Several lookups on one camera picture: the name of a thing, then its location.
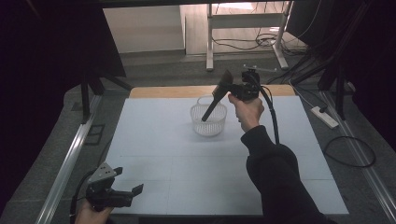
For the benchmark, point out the white desk frame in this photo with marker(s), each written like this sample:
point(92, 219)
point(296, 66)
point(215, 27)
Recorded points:
point(246, 20)

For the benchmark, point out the black stand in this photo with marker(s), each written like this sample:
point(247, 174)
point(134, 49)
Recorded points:
point(88, 90)
point(337, 84)

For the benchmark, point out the white table mat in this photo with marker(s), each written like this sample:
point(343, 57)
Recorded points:
point(186, 161)

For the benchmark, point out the black curtain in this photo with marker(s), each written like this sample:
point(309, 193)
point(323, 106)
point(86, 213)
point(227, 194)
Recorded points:
point(370, 62)
point(46, 62)

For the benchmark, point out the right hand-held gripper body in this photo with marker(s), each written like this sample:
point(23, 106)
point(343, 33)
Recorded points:
point(247, 90)

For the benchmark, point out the white power strip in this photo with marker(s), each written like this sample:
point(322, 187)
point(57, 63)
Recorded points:
point(325, 117)

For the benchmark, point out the person's left hand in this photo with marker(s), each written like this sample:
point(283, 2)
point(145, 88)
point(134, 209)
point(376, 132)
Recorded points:
point(91, 216)

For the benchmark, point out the dark floor socket cover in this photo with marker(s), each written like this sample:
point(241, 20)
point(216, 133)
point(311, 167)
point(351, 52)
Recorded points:
point(94, 134)

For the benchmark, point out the wooden table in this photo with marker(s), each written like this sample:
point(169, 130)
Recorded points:
point(171, 91)

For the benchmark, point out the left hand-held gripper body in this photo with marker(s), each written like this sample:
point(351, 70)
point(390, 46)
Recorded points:
point(102, 196)

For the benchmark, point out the black spatula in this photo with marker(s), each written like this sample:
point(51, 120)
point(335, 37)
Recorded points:
point(214, 102)

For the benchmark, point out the black plug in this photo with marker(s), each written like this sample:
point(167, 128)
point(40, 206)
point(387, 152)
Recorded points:
point(323, 109)

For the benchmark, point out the white plastic basket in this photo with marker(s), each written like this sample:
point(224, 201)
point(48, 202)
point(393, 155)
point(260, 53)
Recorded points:
point(211, 124)

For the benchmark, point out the aluminium rail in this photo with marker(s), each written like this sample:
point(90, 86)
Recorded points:
point(370, 174)
point(67, 168)

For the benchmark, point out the person's right hand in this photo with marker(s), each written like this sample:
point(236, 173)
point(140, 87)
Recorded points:
point(249, 113)

